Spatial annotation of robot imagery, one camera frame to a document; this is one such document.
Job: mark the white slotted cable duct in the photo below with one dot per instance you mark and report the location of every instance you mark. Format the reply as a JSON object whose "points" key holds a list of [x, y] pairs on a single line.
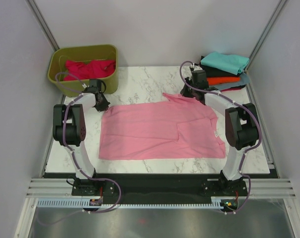
{"points": [[97, 202]]}

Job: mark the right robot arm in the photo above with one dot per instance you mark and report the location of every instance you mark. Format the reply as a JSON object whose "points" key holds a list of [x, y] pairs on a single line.
{"points": [[242, 129]]}

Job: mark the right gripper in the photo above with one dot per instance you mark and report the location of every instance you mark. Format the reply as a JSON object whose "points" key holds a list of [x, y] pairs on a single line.
{"points": [[184, 92]]}

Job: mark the red t shirt in bin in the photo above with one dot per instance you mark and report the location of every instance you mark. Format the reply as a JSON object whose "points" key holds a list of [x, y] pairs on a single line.
{"points": [[93, 69]]}

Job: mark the orange folded t shirt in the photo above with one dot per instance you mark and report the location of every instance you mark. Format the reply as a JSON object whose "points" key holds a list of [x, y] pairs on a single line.
{"points": [[222, 80]]}

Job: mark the crimson folded t shirt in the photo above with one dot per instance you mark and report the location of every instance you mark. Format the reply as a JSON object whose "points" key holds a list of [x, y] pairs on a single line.
{"points": [[233, 89]]}

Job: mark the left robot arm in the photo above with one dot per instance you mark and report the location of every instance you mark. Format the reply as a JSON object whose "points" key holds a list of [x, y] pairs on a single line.
{"points": [[69, 129]]}

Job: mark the left aluminium frame post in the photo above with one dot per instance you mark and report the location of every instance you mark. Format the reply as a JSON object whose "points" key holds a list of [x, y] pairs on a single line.
{"points": [[43, 24]]}

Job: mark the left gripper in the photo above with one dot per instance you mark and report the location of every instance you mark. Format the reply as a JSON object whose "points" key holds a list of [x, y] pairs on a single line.
{"points": [[104, 107]]}

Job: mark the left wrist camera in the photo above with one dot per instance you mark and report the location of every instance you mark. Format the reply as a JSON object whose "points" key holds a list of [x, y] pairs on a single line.
{"points": [[96, 85]]}

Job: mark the pink t shirt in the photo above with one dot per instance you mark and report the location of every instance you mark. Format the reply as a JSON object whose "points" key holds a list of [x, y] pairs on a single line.
{"points": [[177, 128]]}

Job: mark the olive green plastic bin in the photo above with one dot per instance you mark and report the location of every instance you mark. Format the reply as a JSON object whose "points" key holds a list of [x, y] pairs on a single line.
{"points": [[70, 85]]}

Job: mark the aluminium frame post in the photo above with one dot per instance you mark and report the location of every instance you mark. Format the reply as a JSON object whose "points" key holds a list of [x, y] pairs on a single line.
{"points": [[266, 31], [43, 24]]}

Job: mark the white care label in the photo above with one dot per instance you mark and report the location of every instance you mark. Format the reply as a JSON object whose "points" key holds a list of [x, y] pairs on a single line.
{"points": [[216, 134]]}

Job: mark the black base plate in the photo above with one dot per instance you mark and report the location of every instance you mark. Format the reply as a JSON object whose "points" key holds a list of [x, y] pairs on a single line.
{"points": [[155, 187]]}

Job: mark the teal folded t shirt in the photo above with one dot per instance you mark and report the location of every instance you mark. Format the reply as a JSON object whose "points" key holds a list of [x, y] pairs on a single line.
{"points": [[234, 64]]}

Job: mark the right aluminium frame post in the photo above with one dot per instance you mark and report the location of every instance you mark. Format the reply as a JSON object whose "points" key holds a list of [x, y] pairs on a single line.
{"points": [[266, 31]]}

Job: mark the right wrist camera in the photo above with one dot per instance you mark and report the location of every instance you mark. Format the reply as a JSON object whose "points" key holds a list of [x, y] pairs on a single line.
{"points": [[199, 79]]}

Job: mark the black folded t shirt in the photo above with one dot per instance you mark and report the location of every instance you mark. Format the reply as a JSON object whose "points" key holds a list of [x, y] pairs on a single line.
{"points": [[214, 72], [224, 81]]}

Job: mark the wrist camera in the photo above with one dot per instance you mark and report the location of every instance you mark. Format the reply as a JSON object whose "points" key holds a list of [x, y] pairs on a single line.
{"points": [[96, 85], [199, 79]]}

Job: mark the grey folded t shirt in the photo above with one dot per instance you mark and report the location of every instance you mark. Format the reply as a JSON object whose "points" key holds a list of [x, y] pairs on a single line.
{"points": [[244, 80]]}

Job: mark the black bottom folded t shirt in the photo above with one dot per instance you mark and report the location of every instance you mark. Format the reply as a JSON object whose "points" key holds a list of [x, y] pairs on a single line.
{"points": [[224, 81]]}

